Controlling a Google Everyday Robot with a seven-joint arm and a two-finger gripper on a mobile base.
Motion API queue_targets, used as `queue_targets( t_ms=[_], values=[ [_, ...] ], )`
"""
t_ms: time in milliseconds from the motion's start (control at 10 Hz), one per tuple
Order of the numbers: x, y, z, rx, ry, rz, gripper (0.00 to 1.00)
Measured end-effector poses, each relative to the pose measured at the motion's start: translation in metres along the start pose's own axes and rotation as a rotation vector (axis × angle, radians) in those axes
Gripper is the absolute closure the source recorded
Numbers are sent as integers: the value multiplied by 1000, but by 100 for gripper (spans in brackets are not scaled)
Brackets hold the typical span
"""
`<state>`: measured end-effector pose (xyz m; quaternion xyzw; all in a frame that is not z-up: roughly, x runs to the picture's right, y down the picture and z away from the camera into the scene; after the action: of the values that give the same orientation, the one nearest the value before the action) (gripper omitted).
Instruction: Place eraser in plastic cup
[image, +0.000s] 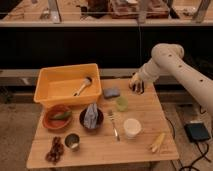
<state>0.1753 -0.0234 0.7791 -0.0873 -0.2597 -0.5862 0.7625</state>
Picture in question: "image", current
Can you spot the blue grey sponge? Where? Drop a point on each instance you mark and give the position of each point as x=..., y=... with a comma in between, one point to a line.
x=111, y=92

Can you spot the metal fork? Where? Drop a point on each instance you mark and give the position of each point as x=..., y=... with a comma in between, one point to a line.
x=111, y=117

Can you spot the white plastic cup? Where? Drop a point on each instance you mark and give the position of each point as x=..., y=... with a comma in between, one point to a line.
x=132, y=128

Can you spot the green plastic cup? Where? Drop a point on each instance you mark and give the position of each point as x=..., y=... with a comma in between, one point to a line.
x=121, y=104

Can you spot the black bowl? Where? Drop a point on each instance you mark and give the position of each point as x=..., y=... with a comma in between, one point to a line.
x=99, y=122

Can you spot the grey crumpled cloth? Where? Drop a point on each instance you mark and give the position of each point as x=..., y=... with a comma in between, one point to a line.
x=91, y=115

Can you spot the wooden dish brush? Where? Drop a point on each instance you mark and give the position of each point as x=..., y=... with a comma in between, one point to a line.
x=87, y=82

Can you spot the small metal cup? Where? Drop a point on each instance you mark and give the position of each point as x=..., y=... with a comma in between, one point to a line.
x=72, y=141

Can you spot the striped black red eraser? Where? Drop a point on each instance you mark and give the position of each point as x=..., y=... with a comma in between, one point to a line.
x=138, y=87

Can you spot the green vegetable toy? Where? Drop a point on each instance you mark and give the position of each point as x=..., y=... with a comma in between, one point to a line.
x=61, y=116

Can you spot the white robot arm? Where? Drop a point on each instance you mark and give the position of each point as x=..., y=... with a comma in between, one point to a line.
x=169, y=58

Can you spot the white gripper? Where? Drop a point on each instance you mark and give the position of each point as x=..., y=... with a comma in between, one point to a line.
x=149, y=72

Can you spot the black power box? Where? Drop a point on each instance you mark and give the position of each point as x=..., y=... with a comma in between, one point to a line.
x=196, y=132

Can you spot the yellow plastic tub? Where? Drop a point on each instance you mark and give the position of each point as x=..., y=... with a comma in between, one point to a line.
x=57, y=85

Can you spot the wooden table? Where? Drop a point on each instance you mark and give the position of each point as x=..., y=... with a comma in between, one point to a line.
x=100, y=147

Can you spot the orange clay bowl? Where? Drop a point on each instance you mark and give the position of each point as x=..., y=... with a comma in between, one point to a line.
x=56, y=124

